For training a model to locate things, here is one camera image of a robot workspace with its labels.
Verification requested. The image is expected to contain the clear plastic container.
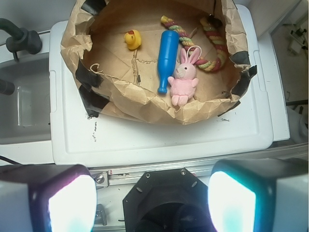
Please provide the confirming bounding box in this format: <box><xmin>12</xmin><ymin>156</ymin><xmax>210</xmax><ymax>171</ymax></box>
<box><xmin>0</xmin><ymin>52</ymin><xmax>53</xmax><ymax>145</ymax></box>

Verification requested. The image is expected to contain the brown paper bag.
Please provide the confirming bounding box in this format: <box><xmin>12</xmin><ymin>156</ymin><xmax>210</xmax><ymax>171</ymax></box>
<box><xmin>61</xmin><ymin>0</ymin><xmax>257</xmax><ymax>125</ymax></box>

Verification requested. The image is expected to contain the blue plastic bottle toy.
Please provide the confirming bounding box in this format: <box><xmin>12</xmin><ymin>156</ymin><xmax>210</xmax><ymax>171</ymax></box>
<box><xmin>157</xmin><ymin>30</ymin><xmax>179</xmax><ymax>94</ymax></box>

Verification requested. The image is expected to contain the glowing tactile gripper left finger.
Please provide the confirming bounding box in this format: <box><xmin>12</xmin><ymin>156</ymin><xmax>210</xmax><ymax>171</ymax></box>
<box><xmin>0</xmin><ymin>164</ymin><xmax>97</xmax><ymax>232</ymax></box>

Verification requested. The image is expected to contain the aluminium rail with bolts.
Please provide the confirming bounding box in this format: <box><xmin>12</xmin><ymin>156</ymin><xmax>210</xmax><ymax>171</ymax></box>
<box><xmin>89</xmin><ymin>158</ymin><xmax>309</xmax><ymax>191</ymax></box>

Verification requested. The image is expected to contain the pink plush bunny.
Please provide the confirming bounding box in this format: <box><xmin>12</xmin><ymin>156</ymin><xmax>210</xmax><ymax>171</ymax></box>
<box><xmin>168</xmin><ymin>45</ymin><xmax>202</xmax><ymax>106</ymax></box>

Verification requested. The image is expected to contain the yellow rubber duck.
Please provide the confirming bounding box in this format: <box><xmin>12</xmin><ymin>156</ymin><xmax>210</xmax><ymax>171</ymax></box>
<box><xmin>124</xmin><ymin>29</ymin><xmax>142</xmax><ymax>50</ymax></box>

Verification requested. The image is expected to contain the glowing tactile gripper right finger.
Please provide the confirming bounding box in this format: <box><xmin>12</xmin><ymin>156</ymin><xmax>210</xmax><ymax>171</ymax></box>
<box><xmin>208</xmin><ymin>158</ymin><xmax>309</xmax><ymax>232</ymax></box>

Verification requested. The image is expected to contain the multicolour rope toy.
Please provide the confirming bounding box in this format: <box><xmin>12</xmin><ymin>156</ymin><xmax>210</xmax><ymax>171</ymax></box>
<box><xmin>160</xmin><ymin>14</ymin><xmax>228</xmax><ymax>73</ymax></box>

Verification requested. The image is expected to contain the white plastic bin lid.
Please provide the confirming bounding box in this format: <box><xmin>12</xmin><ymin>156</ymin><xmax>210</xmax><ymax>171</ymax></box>
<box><xmin>49</xmin><ymin>4</ymin><xmax>273</xmax><ymax>167</ymax></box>

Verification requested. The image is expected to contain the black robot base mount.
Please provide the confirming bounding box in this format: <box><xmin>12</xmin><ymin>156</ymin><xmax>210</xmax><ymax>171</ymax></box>
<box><xmin>123</xmin><ymin>168</ymin><xmax>216</xmax><ymax>232</ymax></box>

